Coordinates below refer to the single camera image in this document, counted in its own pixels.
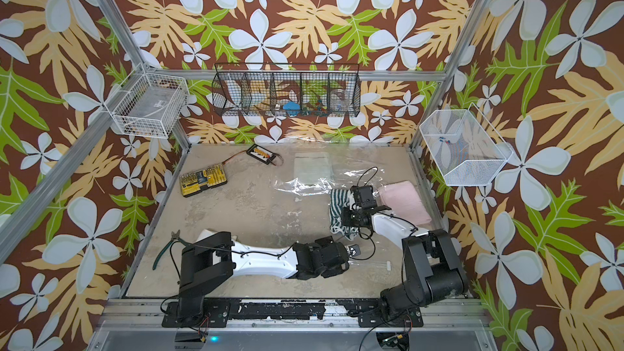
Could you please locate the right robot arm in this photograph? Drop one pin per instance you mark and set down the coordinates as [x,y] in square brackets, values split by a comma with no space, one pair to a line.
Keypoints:
[431,270]

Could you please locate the white wire basket left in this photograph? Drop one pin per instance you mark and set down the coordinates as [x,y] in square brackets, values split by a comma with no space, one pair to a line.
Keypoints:
[148,103]

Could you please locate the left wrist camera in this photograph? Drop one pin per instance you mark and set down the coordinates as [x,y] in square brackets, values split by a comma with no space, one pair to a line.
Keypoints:
[354,251]

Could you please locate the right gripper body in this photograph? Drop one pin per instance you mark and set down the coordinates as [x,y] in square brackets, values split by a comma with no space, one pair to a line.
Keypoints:
[351,218]

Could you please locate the black wire basket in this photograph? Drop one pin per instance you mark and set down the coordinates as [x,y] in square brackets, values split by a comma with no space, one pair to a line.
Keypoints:
[288,90]

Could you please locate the black battery holder with wires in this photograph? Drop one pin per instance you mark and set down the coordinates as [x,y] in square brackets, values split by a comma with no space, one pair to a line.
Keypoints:
[265,156]

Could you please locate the white mesh basket right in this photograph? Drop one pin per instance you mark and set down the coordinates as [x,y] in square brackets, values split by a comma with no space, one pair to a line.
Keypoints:
[465,146]

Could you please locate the clear plastic vacuum bag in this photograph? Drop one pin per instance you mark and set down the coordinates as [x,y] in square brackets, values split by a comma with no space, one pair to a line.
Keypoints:
[302,190]

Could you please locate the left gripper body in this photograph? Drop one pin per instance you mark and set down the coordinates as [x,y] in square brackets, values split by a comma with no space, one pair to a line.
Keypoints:
[336,270]

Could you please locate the pink folded towel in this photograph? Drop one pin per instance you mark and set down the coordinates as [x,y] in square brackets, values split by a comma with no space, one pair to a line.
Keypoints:
[404,201]

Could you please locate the yellow screwdriver bit case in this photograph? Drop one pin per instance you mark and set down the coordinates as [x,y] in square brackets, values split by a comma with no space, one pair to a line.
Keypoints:
[193,183]

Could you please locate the pale green folded towel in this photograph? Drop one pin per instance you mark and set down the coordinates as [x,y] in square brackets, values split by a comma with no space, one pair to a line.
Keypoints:
[312,168]

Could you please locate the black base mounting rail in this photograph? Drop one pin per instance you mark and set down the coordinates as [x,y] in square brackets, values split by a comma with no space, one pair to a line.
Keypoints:
[219,312]

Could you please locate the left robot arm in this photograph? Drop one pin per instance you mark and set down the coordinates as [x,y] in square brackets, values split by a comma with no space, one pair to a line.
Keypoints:
[215,258]

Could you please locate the green white striped towel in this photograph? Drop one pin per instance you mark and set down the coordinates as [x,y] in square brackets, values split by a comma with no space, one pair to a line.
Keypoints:
[339,199]

